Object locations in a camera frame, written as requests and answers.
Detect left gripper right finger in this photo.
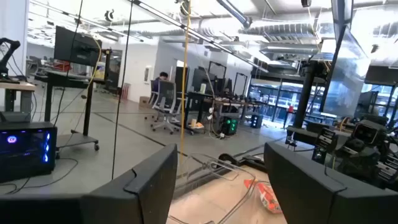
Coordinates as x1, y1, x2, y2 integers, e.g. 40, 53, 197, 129
263, 142, 398, 224

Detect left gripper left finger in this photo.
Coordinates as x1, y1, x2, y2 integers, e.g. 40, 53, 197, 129
0, 144, 178, 224

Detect orange ramen packet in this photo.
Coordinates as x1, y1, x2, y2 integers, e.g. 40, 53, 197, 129
243, 179, 283, 215

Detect grey side desk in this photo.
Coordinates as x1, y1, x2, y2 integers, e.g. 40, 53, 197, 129
285, 125, 321, 146

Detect black rolling cart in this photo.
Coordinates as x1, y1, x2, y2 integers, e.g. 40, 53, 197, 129
33, 48, 113, 153

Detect large display screen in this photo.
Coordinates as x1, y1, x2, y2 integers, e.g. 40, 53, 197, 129
319, 0, 373, 118

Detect black computer blue lights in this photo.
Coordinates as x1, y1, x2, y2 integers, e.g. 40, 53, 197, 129
0, 120, 58, 184

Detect black stand column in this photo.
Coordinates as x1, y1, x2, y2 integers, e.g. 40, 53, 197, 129
292, 60, 320, 129

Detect black computer tower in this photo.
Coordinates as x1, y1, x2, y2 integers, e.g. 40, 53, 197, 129
249, 113, 264, 129

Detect clear three-compartment plastic bin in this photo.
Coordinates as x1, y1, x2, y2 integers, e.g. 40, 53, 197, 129
175, 151, 261, 224

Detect computer with green lights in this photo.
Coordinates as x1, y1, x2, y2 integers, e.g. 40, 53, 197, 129
221, 116, 239, 137

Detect cardboard box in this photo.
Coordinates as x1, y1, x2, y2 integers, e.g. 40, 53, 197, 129
138, 95, 151, 109

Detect long wooden desk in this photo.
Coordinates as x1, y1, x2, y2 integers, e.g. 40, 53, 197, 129
185, 91, 264, 133

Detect grey office chair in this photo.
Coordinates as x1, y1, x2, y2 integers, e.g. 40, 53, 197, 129
144, 80, 185, 136

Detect person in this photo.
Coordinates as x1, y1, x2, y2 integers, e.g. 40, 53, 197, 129
151, 71, 170, 93

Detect wooden table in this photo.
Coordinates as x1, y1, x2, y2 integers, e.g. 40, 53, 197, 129
0, 80, 37, 113

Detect black monitor on cart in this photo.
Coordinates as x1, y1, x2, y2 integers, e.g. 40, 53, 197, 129
53, 25, 103, 68

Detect black desk monitor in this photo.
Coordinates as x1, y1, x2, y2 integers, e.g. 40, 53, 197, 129
191, 66, 218, 93

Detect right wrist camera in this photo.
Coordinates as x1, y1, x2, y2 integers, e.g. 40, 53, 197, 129
352, 119, 388, 147

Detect black hanging cable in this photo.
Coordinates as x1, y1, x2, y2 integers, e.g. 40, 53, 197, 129
111, 0, 135, 180
52, 0, 85, 127

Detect yellow hanging cable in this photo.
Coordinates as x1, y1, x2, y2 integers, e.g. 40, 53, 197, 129
178, 0, 193, 170

